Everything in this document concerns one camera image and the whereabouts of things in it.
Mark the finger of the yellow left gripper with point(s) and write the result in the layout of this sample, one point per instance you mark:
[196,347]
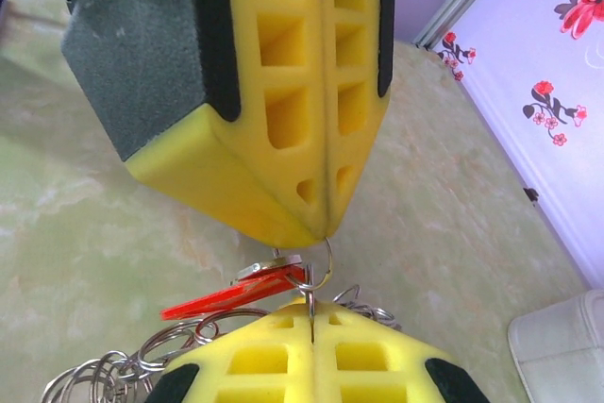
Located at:
[361,148]
[212,162]

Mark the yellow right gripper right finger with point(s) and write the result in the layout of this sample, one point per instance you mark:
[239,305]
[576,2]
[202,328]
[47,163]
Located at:
[368,374]

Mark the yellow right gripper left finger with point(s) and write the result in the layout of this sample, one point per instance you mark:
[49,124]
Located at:
[264,374]

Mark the red key tag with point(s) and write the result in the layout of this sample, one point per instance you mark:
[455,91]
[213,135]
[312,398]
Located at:
[236,294]

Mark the white square lidded container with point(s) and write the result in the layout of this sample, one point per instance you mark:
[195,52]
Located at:
[561,351]

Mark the aluminium frame post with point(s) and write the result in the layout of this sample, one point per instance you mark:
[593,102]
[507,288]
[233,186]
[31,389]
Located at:
[453,2]

